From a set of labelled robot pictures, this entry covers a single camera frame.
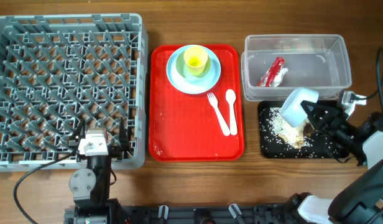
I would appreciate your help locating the food scraps and rice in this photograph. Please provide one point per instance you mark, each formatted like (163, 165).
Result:
(276, 130)

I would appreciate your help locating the light blue small bowl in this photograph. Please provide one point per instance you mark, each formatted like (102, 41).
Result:
(292, 111)

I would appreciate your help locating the white plastic spoon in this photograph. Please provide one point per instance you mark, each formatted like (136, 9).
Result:
(231, 99)

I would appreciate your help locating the clear plastic bin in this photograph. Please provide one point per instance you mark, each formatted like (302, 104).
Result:
(316, 61)

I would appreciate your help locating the red plastic tray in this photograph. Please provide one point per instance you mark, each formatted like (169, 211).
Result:
(184, 127)

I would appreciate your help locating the white plastic fork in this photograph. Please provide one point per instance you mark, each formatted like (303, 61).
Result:
(214, 103)

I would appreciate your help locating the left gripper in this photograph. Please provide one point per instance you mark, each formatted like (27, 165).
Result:
(124, 146)

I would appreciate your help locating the yellow plastic cup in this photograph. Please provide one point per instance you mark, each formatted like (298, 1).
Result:
(195, 57)

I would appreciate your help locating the light blue plate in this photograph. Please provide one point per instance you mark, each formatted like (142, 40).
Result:
(198, 87)

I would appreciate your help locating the grey dishwasher rack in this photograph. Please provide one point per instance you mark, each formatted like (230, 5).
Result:
(57, 71)

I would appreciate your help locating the white napkin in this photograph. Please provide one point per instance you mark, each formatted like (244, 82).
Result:
(279, 77)

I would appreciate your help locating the red sauce packet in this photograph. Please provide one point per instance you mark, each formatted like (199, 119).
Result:
(267, 79)

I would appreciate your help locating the green shallow bowl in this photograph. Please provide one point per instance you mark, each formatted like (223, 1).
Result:
(182, 69)

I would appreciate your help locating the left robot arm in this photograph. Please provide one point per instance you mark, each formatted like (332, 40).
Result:
(90, 186)

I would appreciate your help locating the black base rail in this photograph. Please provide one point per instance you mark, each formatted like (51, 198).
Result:
(266, 213)

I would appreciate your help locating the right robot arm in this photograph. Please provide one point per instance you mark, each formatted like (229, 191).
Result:
(361, 201)

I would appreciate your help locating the black waste tray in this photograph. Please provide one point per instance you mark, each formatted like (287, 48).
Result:
(322, 146)

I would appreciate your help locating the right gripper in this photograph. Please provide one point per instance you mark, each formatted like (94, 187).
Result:
(327, 121)

